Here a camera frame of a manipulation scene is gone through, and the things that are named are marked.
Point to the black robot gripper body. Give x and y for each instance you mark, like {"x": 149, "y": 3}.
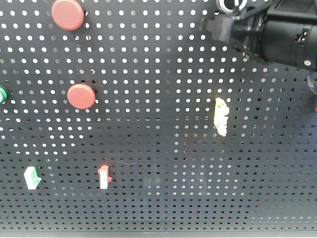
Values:
{"x": 247, "y": 32}

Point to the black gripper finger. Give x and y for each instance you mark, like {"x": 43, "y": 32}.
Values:
{"x": 219, "y": 27}

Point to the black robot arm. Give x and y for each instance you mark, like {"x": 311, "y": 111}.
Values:
{"x": 279, "y": 31}

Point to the upper red push button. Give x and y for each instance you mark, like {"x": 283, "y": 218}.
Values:
{"x": 67, "y": 14}

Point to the red push button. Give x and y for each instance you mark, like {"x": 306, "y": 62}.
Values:
{"x": 81, "y": 96}
{"x": 67, "y": 14}

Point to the lower red push button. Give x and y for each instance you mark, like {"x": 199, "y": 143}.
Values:
{"x": 81, "y": 96}

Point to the green push button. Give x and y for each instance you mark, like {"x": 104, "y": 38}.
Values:
{"x": 3, "y": 94}

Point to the black perforated pegboard panel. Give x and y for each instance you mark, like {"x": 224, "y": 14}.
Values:
{"x": 156, "y": 75}

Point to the yellow toggle switch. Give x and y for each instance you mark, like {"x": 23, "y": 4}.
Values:
{"x": 221, "y": 112}

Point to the white red rocker switch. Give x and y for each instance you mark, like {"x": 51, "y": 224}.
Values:
{"x": 105, "y": 178}

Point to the white green rocker switch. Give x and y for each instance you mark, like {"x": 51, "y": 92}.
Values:
{"x": 31, "y": 178}

